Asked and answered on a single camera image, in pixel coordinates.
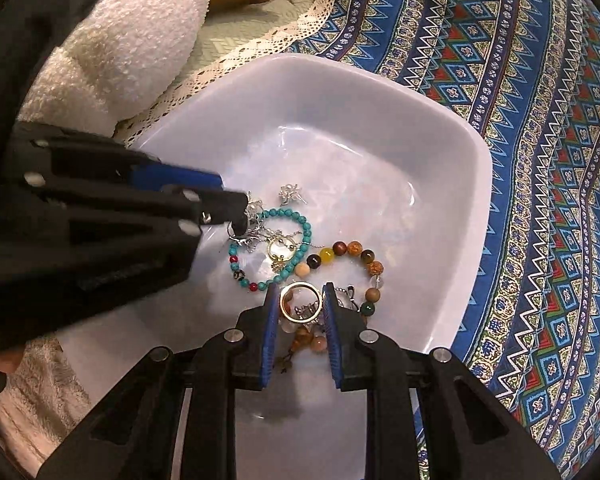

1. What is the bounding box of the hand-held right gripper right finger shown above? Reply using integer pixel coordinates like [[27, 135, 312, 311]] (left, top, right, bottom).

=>
[[322, 282, 563, 480]]

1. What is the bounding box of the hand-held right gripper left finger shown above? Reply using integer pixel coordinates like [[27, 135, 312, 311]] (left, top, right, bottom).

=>
[[35, 287, 281, 480]]

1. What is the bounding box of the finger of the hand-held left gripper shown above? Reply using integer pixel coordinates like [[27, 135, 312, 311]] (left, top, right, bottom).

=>
[[15, 122, 226, 192], [25, 174, 252, 282]]

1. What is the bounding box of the turquoise bead bracelet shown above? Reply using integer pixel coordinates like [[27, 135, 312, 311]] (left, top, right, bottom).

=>
[[227, 207, 313, 293]]

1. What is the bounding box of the person's left forearm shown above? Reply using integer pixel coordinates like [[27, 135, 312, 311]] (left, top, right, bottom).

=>
[[0, 335, 96, 466]]

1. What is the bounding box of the gold pendant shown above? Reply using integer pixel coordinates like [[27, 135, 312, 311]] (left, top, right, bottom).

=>
[[266, 237, 306, 271]]

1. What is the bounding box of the silver chain with clasp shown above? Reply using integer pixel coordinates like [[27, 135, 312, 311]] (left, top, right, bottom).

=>
[[332, 284, 368, 313]]

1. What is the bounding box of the silver flower charm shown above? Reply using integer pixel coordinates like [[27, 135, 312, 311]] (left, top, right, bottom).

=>
[[279, 183, 308, 206]]

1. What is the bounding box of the white plastic bin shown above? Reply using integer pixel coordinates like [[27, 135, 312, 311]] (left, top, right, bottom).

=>
[[55, 52, 496, 480]]

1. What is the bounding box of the large gold ring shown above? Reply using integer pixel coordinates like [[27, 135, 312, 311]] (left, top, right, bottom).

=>
[[279, 282, 325, 322]]

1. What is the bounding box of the silver jewelry cluster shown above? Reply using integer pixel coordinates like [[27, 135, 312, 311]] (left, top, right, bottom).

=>
[[227, 190, 301, 253]]

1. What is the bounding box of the pale green quilted bedspread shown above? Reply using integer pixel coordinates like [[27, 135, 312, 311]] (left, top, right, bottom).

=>
[[180, 0, 341, 81]]

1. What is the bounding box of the blue patterned blanket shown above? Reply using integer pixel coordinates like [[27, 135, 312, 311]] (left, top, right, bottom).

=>
[[115, 0, 600, 480]]

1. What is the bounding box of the white fluffy pillow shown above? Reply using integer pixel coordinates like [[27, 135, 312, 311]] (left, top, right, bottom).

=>
[[17, 0, 211, 136]]

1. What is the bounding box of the multicolour bead bracelet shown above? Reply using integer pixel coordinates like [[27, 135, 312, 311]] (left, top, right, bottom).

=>
[[275, 240, 386, 361]]

